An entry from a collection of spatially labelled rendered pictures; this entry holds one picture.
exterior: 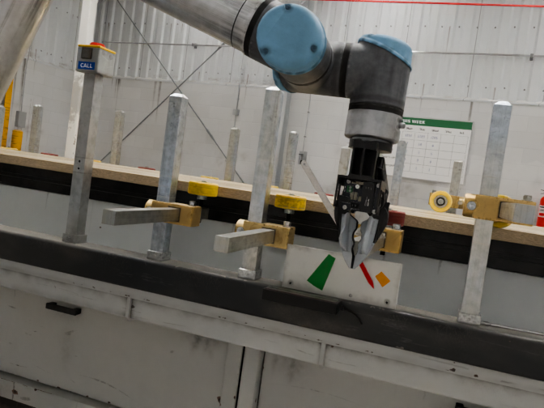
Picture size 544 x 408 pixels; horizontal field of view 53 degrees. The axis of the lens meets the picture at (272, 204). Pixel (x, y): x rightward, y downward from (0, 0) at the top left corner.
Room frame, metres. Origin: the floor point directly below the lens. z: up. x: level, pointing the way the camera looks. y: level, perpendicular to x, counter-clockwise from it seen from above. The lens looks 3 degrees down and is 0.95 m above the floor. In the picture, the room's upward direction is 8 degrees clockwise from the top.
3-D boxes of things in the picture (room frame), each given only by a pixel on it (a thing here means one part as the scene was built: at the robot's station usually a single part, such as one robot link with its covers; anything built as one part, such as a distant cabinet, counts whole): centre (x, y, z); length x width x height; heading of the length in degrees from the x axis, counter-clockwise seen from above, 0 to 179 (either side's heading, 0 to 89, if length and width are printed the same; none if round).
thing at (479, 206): (1.13, -0.47, 0.95); 0.14 x 0.06 x 0.05; 72
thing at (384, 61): (0.91, -0.15, 1.14); 0.10 x 0.09 x 0.12; 77
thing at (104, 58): (1.46, 0.51, 1.18); 0.07 x 0.07 x 0.08; 72
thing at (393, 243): (1.21, -0.23, 0.85); 0.14 x 0.06 x 0.05; 72
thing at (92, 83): (1.46, 0.52, 0.93); 0.05 x 0.05 x 0.45; 72
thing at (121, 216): (1.29, 0.25, 0.82); 0.44 x 0.03 x 0.04; 162
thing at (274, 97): (1.30, 0.03, 0.92); 0.04 x 0.04 x 0.48; 72
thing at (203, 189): (1.48, 0.19, 0.85); 0.08 x 0.08 x 0.11
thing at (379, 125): (0.91, -0.15, 1.05); 0.10 x 0.09 x 0.05; 71
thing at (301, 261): (1.21, -0.17, 0.75); 0.26 x 0.01 x 0.10; 72
